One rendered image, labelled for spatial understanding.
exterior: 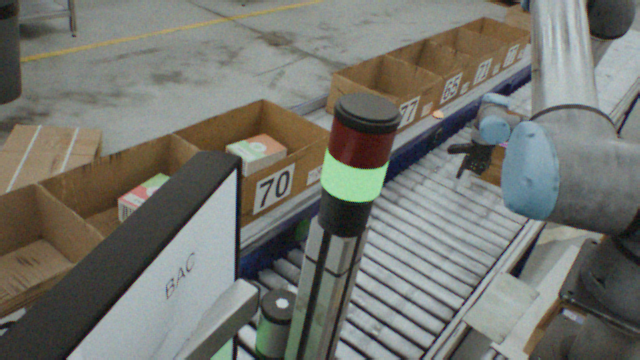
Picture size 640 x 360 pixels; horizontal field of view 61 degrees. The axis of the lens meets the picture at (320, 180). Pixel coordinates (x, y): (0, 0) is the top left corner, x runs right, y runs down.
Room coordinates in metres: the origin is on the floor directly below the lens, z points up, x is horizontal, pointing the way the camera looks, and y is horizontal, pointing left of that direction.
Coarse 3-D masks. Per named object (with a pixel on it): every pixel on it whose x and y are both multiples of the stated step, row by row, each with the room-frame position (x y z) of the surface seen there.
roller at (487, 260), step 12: (384, 204) 1.61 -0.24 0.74; (396, 216) 1.58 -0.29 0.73; (408, 216) 1.57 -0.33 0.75; (420, 228) 1.53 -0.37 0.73; (432, 228) 1.52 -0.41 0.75; (444, 240) 1.48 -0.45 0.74; (456, 240) 1.48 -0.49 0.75; (468, 252) 1.44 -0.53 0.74; (480, 252) 1.44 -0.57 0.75; (492, 264) 1.40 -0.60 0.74
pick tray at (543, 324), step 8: (552, 304) 1.14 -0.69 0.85; (560, 304) 1.25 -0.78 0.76; (568, 304) 1.25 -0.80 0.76; (552, 312) 1.21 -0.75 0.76; (576, 312) 1.23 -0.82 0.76; (584, 312) 1.22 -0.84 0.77; (544, 320) 1.14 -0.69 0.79; (552, 320) 1.17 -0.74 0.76; (536, 328) 1.04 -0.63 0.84; (544, 328) 1.13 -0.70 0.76; (536, 336) 1.03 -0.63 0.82; (528, 344) 1.04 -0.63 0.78; (536, 344) 1.03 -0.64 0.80; (528, 352) 1.03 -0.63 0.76
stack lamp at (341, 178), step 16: (336, 128) 0.36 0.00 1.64; (336, 144) 0.36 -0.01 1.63; (352, 144) 0.35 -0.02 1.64; (368, 144) 0.35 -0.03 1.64; (384, 144) 0.36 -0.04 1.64; (336, 160) 0.36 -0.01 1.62; (352, 160) 0.35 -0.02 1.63; (368, 160) 0.35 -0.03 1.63; (384, 160) 0.36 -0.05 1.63; (336, 176) 0.36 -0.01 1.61; (352, 176) 0.35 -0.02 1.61; (368, 176) 0.36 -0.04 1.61; (384, 176) 0.38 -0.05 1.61; (336, 192) 0.36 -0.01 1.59; (352, 192) 0.35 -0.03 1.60; (368, 192) 0.36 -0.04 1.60
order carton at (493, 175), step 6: (516, 114) 2.27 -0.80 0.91; (522, 114) 2.26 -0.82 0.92; (498, 150) 1.91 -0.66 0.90; (504, 150) 1.90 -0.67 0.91; (492, 156) 1.91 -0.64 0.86; (498, 156) 1.90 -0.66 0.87; (504, 156) 1.89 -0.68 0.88; (492, 162) 1.91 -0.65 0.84; (498, 162) 1.90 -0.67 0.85; (492, 168) 1.91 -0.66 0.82; (498, 168) 1.90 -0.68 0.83; (486, 174) 1.91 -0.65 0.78; (492, 174) 1.90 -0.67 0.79; (498, 174) 1.89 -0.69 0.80; (486, 180) 1.91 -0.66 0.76; (492, 180) 1.90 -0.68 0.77; (498, 180) 1.89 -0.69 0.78; (498, 186) 1.89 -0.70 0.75
